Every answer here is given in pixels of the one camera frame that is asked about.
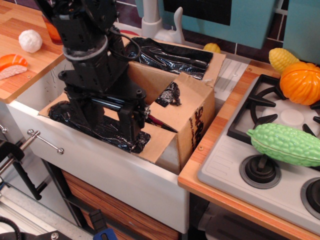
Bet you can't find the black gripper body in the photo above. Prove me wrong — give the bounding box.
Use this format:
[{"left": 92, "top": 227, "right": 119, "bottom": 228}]
[{"left": 58, "top": 48, "right": 148, "bottom": 121}]

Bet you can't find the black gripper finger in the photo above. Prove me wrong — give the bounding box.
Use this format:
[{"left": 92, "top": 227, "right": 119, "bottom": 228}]
[
  {"left": 117, "top": 106, "right": 145, "bottom": 141},
  {"left": 70, "top": 99, "right": 105, "bottom": 130}
]

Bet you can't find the small cardboard box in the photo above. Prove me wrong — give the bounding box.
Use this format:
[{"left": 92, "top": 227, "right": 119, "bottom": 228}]
[{"left": 39, "top": 49, "right": 226, "bottom": 174}]

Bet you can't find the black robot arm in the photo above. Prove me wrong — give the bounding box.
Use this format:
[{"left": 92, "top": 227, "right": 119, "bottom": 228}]
[{"left": 36, "top": 0, "right": 149, "bottom": 141}]

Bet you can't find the orange plastic cup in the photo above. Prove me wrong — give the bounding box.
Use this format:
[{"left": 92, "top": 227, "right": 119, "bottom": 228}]
[{"left": 42, "top": 15, "right": 63, "bottom": 45}]

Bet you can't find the white toy sink basin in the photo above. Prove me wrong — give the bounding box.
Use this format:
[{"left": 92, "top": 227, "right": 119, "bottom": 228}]
[{"left": 6, "top": 22, "right": 251, "bottom": 235}]

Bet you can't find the white toy faucet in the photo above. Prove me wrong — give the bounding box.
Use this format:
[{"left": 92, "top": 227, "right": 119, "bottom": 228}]
[{"left": 141, "top": 0, "right": 185, "bottom": 45}]

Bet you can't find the wooden drawer front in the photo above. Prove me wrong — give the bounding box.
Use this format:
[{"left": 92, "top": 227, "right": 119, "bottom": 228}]
[{"left": 62, "top": 170, "right": 181, "bottom": 240}]

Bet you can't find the white rice ball toy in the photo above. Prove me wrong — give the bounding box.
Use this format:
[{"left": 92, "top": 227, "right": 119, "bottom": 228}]
[{"left": 18, "top": 29, "right": 43, "bottom": 53}]

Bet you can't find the salmon sushi toy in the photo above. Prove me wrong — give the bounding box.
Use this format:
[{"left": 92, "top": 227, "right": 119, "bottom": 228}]
[{"left": 0, "top": 54, "right": 28, "bottom": 80}]

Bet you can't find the grey toy stove top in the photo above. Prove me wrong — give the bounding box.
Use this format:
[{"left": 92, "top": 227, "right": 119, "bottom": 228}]
[{"left": 197, "top": 74, "right": 320, "bottom": 234}]

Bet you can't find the yellow lemon toy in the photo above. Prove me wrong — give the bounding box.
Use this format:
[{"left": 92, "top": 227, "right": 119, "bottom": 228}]
[{"left": 203, "top": 43, "right": 221, "bottom": 54}]

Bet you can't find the black burner grate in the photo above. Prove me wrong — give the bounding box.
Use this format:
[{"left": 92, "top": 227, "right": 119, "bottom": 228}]
[{"left": 227, "top": 74, "right": 320, "bottom": 144}]

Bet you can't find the black stove knob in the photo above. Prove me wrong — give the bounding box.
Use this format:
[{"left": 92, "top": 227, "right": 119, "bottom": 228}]
[
  {"left": 239, "top": 154, "right": 282, "bottom": 190},
  {"left": 300, "top": 177, "right": 320, "bottom": 220}
]

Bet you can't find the green bitter gourd toy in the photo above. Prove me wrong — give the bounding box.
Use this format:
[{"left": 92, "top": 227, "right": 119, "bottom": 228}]
[{"left": 246, "top": 123, "right": 320, "bottom": 167}]

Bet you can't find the yellow corn toy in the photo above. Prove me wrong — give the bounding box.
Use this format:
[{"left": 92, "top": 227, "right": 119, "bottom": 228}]
[{"left": 268, "top": 48, "right": 300, "bottom": 74}]

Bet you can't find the orange pumpkin toy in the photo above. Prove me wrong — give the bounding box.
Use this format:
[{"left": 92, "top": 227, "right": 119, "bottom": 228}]
[{"left": 279, "top": 62, "right": 320, "bottom": 106}]

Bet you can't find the metal clamp with handle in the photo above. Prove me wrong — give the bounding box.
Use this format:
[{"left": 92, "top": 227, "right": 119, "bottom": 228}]
[{"left": 0, "top": 124, "right": 65, "bottom": 201}]

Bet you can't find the blue clamp handle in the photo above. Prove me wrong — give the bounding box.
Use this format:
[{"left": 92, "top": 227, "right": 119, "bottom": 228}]
[{"left": 89, "top": 209, "right": 118, "bottom": 240}]

